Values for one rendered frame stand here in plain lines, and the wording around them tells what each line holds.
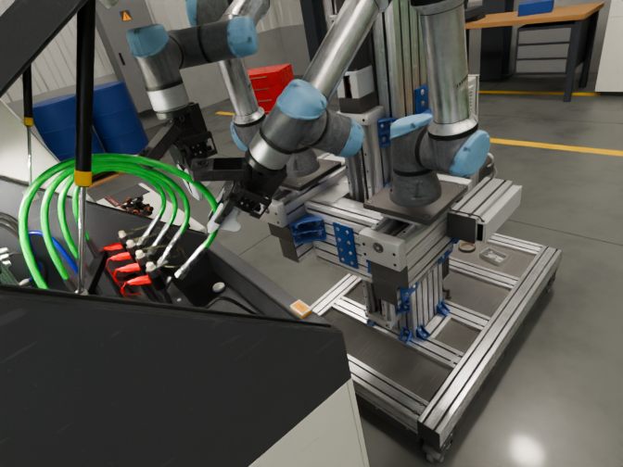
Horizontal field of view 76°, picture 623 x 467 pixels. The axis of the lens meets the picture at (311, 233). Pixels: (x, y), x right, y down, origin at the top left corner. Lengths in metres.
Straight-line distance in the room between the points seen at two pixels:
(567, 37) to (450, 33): 4.47
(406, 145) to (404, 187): 0.13
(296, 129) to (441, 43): 0.39
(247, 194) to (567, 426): 1.60
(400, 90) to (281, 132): 0.67
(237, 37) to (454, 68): 0.46
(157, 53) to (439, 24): 0.55
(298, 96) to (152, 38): 0.32
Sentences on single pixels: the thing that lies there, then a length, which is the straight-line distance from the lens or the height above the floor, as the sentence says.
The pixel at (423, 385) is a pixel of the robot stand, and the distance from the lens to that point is 1.74.
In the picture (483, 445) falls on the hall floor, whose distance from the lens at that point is 1.87.
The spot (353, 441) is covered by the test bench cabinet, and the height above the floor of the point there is 0.56.
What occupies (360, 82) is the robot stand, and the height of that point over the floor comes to 1.34.
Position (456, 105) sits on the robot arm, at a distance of 0.98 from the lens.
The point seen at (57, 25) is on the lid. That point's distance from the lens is 0.52.
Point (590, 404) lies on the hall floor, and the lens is 2.08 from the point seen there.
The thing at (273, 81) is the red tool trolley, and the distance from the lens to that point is 5.01.
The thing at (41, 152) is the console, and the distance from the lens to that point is 1.25.
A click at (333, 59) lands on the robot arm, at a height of 1.48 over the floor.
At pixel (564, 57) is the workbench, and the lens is 5.42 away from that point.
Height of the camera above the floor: 1.61
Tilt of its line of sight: 31 degrees down
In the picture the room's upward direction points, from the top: 12 degrees counter-clockwise
